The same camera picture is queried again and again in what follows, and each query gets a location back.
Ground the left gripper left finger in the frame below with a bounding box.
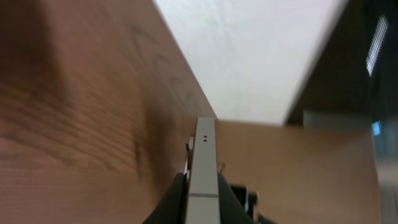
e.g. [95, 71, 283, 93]
[142, 172, 187, 224]

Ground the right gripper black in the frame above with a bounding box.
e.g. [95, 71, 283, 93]
[230, 184, 277, 224]

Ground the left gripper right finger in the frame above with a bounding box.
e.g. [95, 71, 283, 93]
[218, 174, 254, 224]

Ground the brown cardboard panel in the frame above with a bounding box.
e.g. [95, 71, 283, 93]
[216, 121, 382, 224]

